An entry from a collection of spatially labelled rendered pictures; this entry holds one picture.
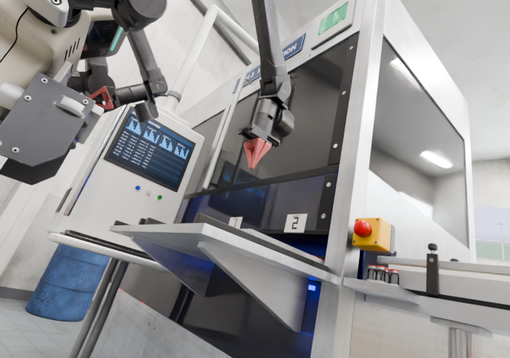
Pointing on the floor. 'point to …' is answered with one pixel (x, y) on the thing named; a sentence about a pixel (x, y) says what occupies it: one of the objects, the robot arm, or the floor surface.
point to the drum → (67, 284)
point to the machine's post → (351, 182)
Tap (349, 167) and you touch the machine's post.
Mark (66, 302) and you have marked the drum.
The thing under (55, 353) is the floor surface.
